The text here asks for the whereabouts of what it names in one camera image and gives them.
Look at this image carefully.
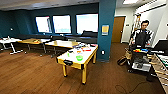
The blue grey snack bag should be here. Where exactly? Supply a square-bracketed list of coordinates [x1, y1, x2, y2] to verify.
[73, 44, 84, 51]

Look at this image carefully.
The yellow game table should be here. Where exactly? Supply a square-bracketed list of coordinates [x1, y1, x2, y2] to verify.
[56, 44, 100, 86]

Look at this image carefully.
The white pillar outlet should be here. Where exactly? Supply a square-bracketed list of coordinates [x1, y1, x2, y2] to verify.
[101, 49, 106, 56]

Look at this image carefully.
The bright window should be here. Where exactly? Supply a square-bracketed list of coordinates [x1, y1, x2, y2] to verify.
[75, 13, 100, 35]
[52, 14, 72, 35]
[35, 15, 53, 34]

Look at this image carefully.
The long dark bench sofa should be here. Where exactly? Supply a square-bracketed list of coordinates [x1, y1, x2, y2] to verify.
[14, 32, 68, 42]

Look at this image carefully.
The wooden ladder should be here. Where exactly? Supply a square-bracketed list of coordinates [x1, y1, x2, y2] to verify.
[132, 13, 143, 38]

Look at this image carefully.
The person in dark jacket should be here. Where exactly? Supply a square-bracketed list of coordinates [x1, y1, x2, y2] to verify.
[129, 19, 155, 50]

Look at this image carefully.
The white table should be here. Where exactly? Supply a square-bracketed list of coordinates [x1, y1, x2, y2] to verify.
[0, 37, 23, 55]

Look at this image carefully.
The black monitor screen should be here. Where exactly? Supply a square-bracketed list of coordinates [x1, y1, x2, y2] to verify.
[151, 39, 168, 56]

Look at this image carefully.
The green foosball table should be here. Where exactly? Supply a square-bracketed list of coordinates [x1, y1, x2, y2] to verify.
[150, 53, 168, 94]

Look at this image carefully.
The yellow wall poster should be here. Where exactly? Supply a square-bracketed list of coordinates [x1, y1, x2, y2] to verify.
[101, 24, 110, 36]

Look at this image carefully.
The black floor cable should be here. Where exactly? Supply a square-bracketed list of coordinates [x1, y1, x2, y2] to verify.
[114, 80, 148, 94]

